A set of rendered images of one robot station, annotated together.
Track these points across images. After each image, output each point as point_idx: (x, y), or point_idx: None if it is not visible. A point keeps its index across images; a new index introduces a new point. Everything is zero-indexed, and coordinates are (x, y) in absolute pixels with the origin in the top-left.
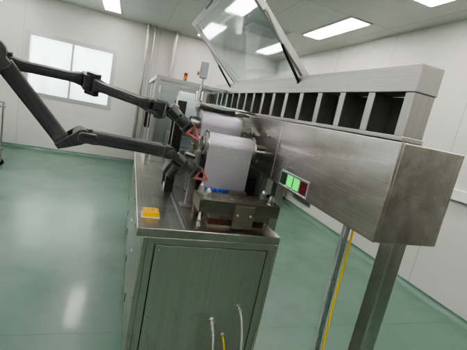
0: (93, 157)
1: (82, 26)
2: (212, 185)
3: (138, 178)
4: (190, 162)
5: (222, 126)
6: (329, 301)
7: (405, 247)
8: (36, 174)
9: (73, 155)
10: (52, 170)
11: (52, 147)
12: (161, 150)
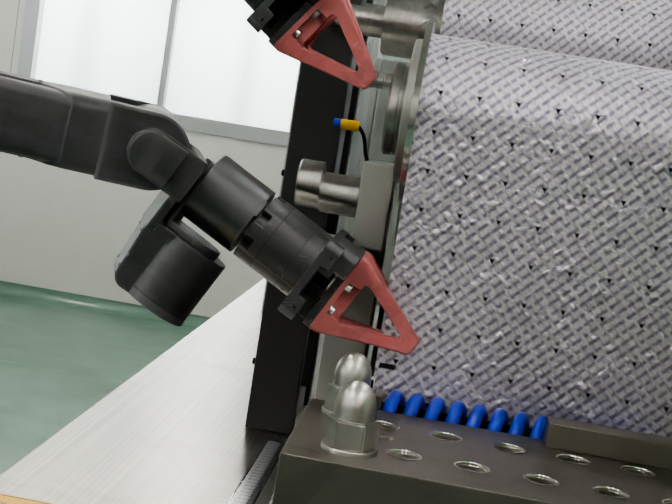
0: None
1: None
2: (447, 385)
3: (165, 364)
4: (289, 218)
5: (566, 32)
6: None
7: None
8: (1, 384)
9: (164, 323)
10: (64, 372)
11: (97, 293)
12: (87, 129)
